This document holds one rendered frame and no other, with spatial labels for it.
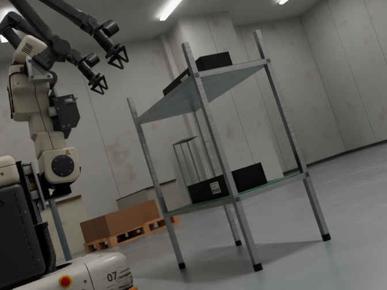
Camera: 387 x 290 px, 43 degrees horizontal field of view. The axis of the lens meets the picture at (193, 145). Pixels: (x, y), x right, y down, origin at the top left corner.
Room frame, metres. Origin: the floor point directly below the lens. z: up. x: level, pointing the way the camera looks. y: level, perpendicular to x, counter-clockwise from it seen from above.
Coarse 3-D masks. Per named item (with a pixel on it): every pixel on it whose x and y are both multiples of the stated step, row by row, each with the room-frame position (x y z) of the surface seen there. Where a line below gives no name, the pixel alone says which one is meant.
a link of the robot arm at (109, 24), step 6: (90, 18) 2.28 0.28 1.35; (90, 24) 2.27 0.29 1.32; (96, 24) 2.28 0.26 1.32; (102, 24) 2.31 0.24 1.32; (108, 24) 2.33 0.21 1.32; (114, 24) 2.33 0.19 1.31; (96, 30) 2.33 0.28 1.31; (108, 30) 2.32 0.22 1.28; (114, 30) 2.33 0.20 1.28; (108, 36) 2.36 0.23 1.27
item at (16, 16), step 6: (12, 12) 2.54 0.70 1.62; (12, 18) 2.53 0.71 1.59; (18, 18) 2.55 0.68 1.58; (18, 24) 2.56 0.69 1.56; (24, 24) 2.58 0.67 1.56; (24, 30) 2.59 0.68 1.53; (30, 30) 2.59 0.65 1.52; (36, 36) 2.60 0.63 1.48; (72, 48) 2.67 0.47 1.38; (72, 54) 2.66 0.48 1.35; (72, 60) 2.68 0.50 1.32
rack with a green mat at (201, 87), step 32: (256, 32) 2.45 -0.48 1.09; (192, 64) 2.26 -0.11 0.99; (256, 64) 2.42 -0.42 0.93; (192, 96) 2.68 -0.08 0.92; (288, 128) 2.45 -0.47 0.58; (224, 160) 2.26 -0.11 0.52; (160, 192) 3.03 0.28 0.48; (256, 192) 2.31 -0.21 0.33; (320, 224) 2.45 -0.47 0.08; (256, 256) 2.26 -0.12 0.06
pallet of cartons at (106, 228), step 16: (128, 208) 7.13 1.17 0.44; (144, 208) 7.80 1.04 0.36; (80, 224) 7.46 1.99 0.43; (96, 224) 7.13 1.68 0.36; (112, 224) 6.93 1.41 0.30; (128, 224) 7.08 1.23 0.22; (144, 224) 7.24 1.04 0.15; (160, 224) 7.89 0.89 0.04; (96, 240) 7.17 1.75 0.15; (112, 240) 6.87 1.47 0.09; (128, 240) 7.03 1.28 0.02
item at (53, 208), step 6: (54, 204) 4.62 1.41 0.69; (54, 210) 4.62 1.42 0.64; (54, 216) 5.00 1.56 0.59; (54, 222) 5.03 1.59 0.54; (60, 222) 4.62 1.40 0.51; (60, 228) 4.62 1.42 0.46; (60, 234) 4.61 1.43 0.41; (60, 240) 5.00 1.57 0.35; (66, 240) 4.63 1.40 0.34; (66, 246) 4.62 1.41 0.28; (66, 252) 4.62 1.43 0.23; (66, 258) 5.00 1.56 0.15
